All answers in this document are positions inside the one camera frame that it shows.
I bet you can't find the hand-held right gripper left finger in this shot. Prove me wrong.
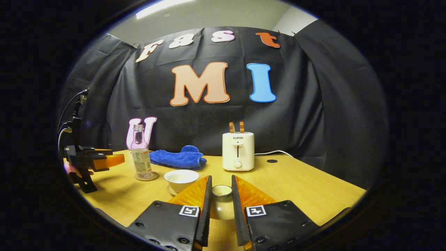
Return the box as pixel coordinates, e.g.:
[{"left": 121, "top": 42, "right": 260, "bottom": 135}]
[{"left": 127, "top": 175, "right": 213, "bottom": 251}]

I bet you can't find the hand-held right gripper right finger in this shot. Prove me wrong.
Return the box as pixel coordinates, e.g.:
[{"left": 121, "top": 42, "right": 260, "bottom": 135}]
[{"left": 231, "top": 175, "right": 321, "bottom": 251}]

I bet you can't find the white teacup lid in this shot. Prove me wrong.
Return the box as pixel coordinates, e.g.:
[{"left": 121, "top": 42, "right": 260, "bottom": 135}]
[{"left": 210, "top": 185, "right": 234, "bottom": 221}]

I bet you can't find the clear plastic water bottle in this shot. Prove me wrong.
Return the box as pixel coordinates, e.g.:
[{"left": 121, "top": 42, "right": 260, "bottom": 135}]
[{"left": 131, "top": 124, "right": 154, "bottom": 179}]

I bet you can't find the white teacup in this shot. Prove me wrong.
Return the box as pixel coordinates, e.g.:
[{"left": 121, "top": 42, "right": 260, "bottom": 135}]
[{"left": 164, "top": 169, "right": 200, "bottom": 194}]

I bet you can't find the round cork coaster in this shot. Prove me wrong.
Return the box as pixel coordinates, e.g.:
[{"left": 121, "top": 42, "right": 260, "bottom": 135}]
[{"left": 135, "top": 172, "right": 159, "bottom": 182}]

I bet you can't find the white saucer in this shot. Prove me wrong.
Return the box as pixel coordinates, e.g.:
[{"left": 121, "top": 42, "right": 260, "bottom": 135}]
[{"left": 166, "top": 183, "right": 190, "bottom": 196}]

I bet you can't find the cream toaster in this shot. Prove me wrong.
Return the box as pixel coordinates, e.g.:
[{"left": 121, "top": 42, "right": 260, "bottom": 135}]
[{"left": 222, "top": 132, "right": 255, "bottom": 172}]

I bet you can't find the blue towel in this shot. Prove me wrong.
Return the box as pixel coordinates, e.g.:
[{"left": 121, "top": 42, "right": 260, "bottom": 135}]
[{"left": 149, "top": 145, "right": 207, "bottom": 170}]

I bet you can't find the black backdrop cloth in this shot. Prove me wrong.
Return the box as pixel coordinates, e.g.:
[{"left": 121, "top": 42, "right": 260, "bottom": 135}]
[{"left": 57, "top": 26, "right": 389, "bottom": 190}]

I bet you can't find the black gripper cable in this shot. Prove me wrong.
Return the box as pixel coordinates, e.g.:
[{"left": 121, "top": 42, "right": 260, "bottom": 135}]
[{"left": 57, "top": 89, "right": 89, "bottom": 150}]

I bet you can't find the white power cable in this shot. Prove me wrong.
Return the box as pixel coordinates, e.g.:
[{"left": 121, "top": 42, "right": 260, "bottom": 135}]
[{"left": 254, "top": 150, "right": 294, "bottom": 158}]

